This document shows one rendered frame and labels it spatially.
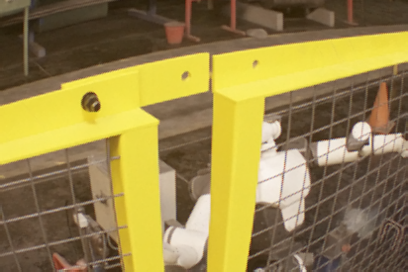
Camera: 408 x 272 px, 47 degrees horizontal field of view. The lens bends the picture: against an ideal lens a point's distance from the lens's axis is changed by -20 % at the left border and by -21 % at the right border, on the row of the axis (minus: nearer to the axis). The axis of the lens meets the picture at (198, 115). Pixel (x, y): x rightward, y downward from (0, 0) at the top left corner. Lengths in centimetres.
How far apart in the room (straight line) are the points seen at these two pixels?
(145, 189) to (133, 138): 7
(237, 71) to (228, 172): 13
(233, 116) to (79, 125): 20
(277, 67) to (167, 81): 18
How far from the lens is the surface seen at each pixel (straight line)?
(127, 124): 64
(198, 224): 141
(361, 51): 98
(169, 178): 235
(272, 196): 162
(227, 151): 75
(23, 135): 62
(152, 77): 68
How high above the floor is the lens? 206
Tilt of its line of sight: 22 degrees down
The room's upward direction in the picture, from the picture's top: 1 degrees clockwise
